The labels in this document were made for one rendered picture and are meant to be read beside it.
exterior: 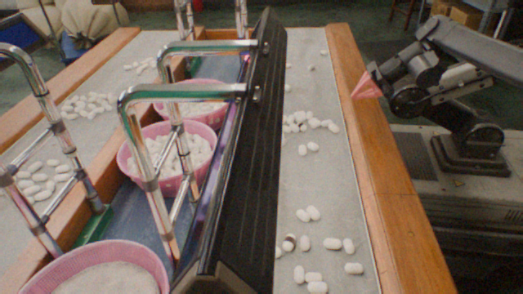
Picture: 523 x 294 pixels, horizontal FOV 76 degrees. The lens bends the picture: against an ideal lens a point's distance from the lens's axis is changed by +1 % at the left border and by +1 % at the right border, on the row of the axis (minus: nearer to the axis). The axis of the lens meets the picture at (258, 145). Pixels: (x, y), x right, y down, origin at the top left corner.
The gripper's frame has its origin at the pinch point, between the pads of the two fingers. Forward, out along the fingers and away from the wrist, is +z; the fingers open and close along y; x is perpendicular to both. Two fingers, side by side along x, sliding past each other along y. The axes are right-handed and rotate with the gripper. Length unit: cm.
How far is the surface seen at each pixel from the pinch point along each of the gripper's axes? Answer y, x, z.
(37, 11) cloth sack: -304, -172, 281
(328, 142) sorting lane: 6.9, 3.8, 11.9
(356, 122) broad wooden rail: 0.0, 7.3, 4.2
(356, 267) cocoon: 47.0, 3.5, 9.1
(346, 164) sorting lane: 16.3, 6.3, 8.9
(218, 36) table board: -93, -27, 53
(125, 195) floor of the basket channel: 24, -27, 57
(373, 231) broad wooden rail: 38.1, 7.2, 6.2
